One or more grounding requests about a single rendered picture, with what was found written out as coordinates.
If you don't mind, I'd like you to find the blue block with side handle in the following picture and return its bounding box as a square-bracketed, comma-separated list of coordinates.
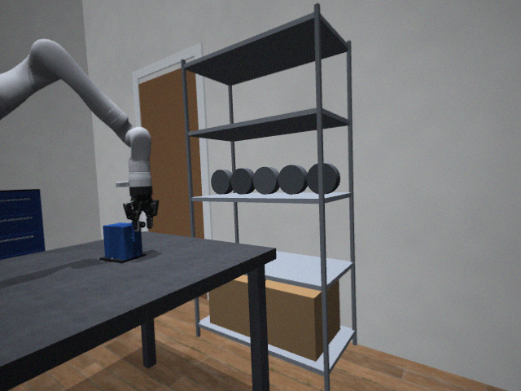
[100, 222, 146, 263]

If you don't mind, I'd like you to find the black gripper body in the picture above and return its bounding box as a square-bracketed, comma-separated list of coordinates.
[129, 186, 152, 211]

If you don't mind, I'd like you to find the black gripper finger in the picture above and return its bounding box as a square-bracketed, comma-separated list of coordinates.
[143, 200, 159, 229]
[123, 201, 144, 231]

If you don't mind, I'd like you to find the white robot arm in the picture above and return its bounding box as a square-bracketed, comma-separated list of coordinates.
[0, 39, 152, 187]

